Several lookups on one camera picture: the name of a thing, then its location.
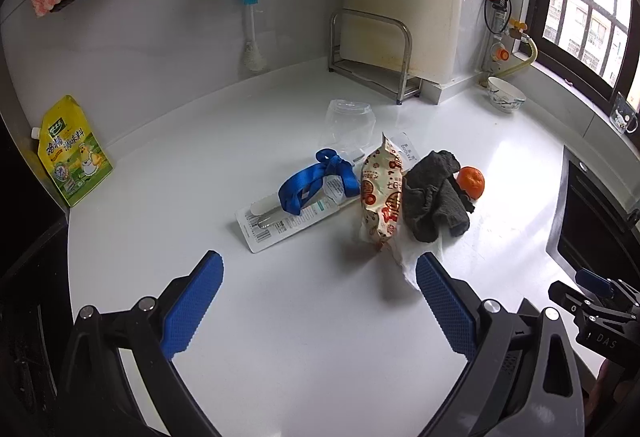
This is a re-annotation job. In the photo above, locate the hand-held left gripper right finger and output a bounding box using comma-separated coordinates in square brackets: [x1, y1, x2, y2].
[416, 252, 589, 437]

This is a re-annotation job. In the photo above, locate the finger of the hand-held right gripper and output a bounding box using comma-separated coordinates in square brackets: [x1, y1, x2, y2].
[547, 280, 601, 319]
[575, 267, 617, 299]

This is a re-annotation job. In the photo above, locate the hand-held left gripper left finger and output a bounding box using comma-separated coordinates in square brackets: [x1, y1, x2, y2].
[56, 249, 225, 437]

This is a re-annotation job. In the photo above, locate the white paper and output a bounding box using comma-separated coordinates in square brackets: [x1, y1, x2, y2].
[360, 227, 446, 293]

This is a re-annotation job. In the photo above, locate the clear blister package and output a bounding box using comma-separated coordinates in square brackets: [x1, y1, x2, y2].
[235, 132, 418, 254]

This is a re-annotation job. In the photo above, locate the black kitchen sink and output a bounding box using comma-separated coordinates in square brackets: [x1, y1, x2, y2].
[547, 144, 640, 288]

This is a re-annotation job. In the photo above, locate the dark grey cloth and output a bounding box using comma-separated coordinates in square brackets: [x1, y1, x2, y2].
[401, 150, 476, 244]

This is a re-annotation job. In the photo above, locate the red patterned snack wrapper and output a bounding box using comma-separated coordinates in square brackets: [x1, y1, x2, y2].
[359, 131, 405, 252]

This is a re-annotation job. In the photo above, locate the orange tangerine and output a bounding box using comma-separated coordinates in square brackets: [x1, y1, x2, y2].
[457, 166, 486, 199]

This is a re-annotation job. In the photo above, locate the glass mug with print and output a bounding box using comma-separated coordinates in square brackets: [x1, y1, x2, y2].
[610, 92, 640, 134]

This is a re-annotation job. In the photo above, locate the yellow green seasoning pouch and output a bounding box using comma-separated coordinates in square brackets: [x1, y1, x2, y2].
[31, 94, 114, 208]

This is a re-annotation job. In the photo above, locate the white patterned bowl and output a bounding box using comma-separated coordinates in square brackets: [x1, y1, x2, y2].
[486, 77, 526, 114]

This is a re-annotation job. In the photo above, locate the clear plastic cup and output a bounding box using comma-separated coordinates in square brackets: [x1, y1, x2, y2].
[325, 99, 377, 153]

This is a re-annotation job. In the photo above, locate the metal cutting board rack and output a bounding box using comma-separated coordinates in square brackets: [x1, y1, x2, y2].
[328, 8, 422, 105]

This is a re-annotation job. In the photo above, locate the blue fabric strap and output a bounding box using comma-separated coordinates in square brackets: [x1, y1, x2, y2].
[278, 148, 362, 216]

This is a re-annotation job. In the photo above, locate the blue handled bottle brush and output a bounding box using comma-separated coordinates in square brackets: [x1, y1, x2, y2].
[240, 0, 268, 72]

